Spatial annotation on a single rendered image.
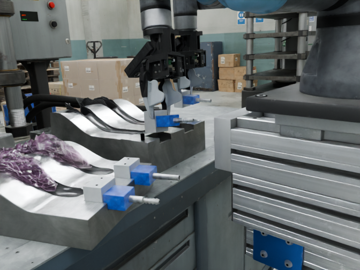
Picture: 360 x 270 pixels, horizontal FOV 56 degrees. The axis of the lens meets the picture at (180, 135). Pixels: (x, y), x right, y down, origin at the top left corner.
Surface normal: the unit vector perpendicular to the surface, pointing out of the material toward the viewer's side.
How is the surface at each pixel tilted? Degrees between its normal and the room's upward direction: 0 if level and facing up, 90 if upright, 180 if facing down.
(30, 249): 0
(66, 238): 90
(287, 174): 90
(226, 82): 96
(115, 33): 90
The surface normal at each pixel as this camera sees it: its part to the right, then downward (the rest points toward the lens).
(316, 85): -0.90, 0.14
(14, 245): -0.04, -0.96
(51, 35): 0.82, 0.11
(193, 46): -0.58, 0.24
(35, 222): -0.31, 0.26
